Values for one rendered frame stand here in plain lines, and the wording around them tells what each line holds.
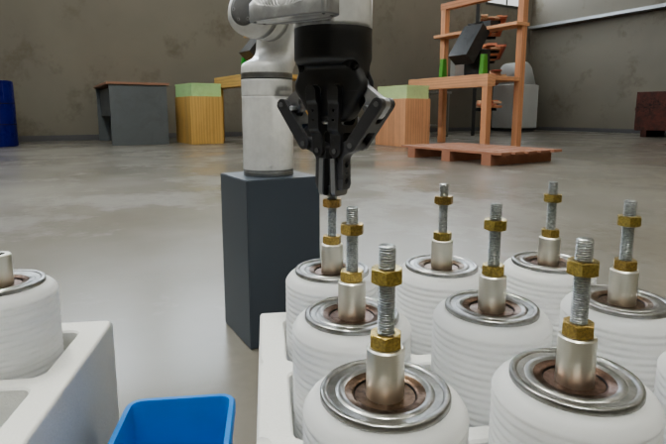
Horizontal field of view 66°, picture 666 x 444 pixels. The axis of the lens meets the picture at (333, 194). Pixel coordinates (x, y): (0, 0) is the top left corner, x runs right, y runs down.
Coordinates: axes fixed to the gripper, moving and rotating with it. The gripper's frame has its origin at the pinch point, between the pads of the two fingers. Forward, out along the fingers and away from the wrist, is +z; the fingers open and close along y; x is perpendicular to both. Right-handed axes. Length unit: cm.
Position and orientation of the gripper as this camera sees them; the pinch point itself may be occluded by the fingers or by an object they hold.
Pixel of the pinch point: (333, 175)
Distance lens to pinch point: 51.8
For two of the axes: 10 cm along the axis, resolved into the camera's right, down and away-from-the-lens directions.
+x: -5.8, 1.3, -8.1
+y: -8.2, -0.9, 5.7
